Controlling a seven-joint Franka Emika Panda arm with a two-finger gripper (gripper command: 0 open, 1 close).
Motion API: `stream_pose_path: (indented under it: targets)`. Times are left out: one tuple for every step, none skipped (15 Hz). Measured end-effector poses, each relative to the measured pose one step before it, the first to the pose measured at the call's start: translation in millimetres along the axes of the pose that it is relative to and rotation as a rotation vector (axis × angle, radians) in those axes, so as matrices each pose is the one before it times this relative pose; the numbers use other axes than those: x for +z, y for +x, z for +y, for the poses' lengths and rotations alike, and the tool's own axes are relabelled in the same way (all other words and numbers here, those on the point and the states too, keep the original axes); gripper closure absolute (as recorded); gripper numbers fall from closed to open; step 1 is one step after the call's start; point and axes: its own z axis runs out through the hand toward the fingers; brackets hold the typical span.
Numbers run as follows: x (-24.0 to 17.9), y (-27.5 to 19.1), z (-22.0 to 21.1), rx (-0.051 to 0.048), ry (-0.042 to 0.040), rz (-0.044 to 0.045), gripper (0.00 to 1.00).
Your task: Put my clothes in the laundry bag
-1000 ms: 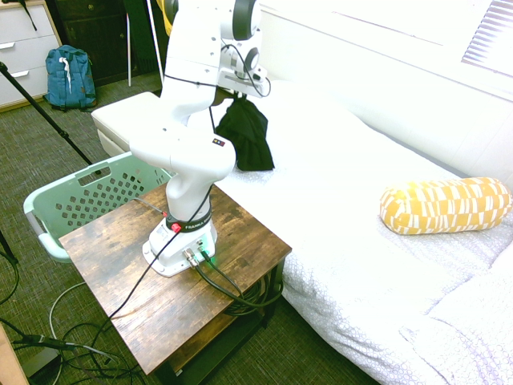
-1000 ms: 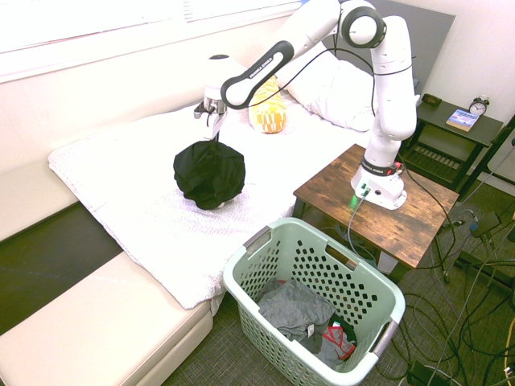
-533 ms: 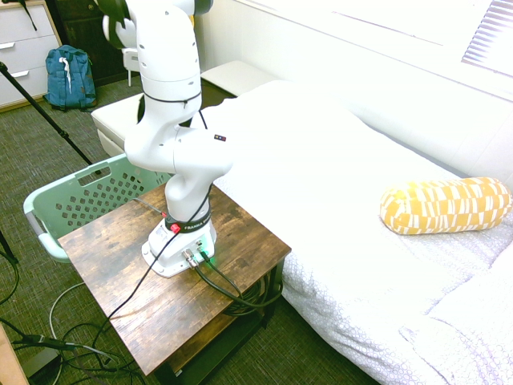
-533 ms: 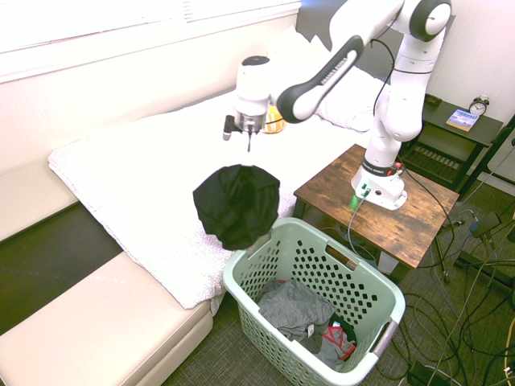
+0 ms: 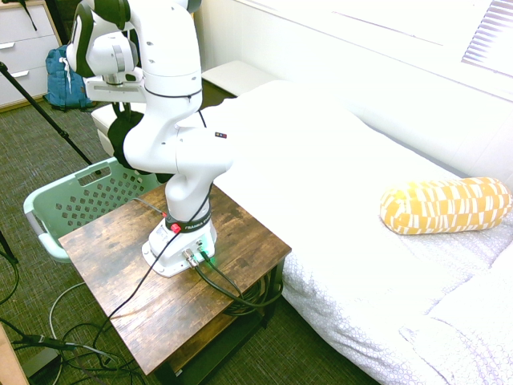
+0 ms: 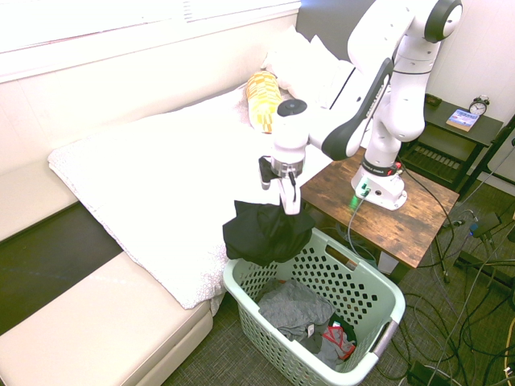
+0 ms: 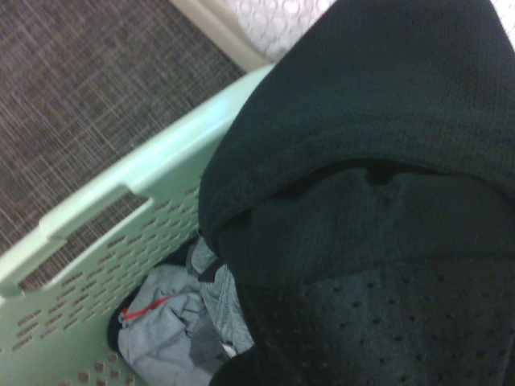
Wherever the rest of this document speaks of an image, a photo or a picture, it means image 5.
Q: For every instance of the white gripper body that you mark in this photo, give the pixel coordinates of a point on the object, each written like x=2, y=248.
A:
x=116, y=90

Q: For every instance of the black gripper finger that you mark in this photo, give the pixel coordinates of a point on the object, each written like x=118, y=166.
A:
x=129, y=109
x=116, y=109

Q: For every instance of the black garment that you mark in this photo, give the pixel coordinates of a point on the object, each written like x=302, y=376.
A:
x=118, y=140

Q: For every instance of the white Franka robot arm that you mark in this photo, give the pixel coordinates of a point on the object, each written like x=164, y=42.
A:
x=172, y=132

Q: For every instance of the mint green laundry basket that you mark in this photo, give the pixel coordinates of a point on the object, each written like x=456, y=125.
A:
x=60, y=200

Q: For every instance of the blue backpack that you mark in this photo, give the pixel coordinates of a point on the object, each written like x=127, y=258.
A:
x=66, y=82

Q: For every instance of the black tripod leg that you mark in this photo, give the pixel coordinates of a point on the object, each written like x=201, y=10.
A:
x=48, y=116

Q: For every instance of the white wooden dresser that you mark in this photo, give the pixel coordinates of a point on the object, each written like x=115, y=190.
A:
x=24, y=52

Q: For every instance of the cream sofa bed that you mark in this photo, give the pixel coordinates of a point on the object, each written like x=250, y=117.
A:
x=236, y=76

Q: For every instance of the red round connector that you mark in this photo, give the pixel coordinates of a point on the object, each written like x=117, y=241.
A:
x=175, y=228

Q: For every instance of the rustic wooden table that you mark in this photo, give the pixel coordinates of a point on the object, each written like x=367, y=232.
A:
x=140, y=288

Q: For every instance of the white bed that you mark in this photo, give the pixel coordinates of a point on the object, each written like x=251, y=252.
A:
x=320, y=180

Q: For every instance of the light wooden board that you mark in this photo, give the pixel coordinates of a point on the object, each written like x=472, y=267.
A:
x=10, y=361

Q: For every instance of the yellow patterned bolster pillow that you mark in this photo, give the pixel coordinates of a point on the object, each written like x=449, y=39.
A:
x=445, y=205

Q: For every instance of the white window blinds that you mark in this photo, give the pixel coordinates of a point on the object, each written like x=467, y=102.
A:
x=491, y=36

